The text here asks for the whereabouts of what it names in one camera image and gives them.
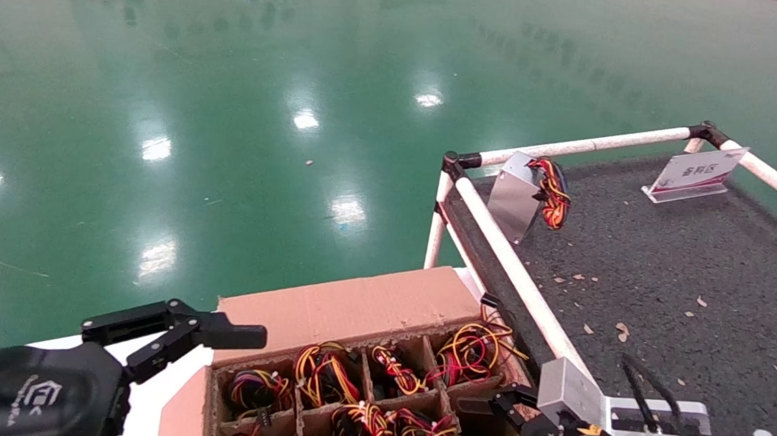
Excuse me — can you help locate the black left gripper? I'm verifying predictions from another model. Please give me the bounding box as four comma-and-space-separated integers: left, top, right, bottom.
0, 287, 270, 436

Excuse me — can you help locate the brown cardboard divider box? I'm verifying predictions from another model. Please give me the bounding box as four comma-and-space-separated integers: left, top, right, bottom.
158, 246, 563, 436

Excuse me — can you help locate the thin white brace pipe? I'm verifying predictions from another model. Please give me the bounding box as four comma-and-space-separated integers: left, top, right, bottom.
436, 216, 495, 304

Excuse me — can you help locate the black pipe corner connector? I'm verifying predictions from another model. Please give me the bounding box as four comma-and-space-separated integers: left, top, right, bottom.
440, 150, 483, 185
686, 119, 731, 151

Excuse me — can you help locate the clear acrylic sign holder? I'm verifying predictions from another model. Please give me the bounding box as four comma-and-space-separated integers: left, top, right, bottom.
641, 140, 750, 210

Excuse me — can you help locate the power supply with looped wires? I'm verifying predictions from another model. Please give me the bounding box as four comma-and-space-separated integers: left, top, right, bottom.
431, 290, 534, 394

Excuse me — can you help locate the power supply with purple wires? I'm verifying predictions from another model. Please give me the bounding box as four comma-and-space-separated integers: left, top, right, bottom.
224, 368, 296, 418

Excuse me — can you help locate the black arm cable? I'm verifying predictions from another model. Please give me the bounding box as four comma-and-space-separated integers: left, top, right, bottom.
616, 360, 657, 433
618, 353, 691, 421

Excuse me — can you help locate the power supply with orange wires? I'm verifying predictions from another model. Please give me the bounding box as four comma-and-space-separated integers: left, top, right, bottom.
329, 400, 394, 436

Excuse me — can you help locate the long white frame pipe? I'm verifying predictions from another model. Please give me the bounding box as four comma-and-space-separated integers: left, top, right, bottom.
444, 175, 607, 383

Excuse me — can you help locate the power supply with yellow wires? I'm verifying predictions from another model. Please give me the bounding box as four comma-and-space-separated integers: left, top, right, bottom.
289, 339, 366, 412

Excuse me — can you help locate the white frame leg pipe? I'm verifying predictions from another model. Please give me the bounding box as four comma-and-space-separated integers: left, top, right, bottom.
423, 172, 456, 272

